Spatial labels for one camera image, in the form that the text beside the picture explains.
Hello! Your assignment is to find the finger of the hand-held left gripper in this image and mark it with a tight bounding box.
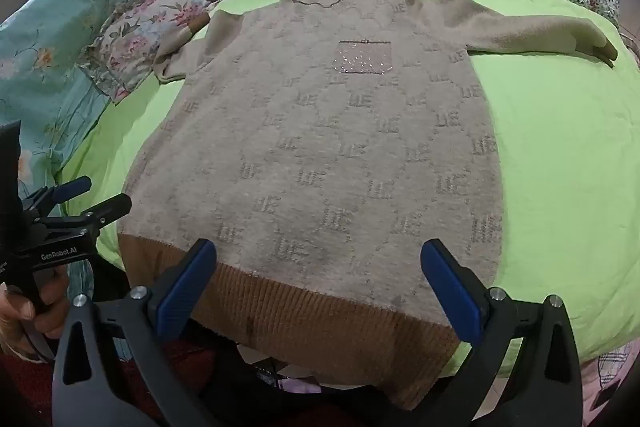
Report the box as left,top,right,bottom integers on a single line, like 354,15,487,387
31,193,134,234
22,176,94,214

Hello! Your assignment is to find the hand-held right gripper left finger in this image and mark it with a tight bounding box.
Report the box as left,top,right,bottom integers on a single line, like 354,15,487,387
51,238,236,427

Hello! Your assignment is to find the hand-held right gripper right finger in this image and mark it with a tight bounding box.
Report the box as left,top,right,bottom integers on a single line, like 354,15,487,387
420,238,584,427

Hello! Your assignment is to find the beige knit sweater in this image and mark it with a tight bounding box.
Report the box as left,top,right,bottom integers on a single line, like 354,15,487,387
117,0,619,411

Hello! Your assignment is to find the person's left hand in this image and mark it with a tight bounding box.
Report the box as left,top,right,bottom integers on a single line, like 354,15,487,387
0,267,71,350

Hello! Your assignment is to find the red cloth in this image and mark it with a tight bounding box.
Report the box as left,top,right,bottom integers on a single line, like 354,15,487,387
0,337,226,427

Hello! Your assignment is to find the light green bed sheet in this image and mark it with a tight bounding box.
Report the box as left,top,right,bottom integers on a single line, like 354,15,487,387
62,0,640,373

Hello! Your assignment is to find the teal floral quilt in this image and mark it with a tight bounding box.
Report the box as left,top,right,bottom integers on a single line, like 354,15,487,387
0,0,163,303

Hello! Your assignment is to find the pink floral pillow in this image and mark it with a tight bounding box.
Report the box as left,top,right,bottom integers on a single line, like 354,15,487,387
77,0,221,105

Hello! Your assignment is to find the plaid cloth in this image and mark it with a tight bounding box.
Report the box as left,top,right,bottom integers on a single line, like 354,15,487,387
580,341,637,427

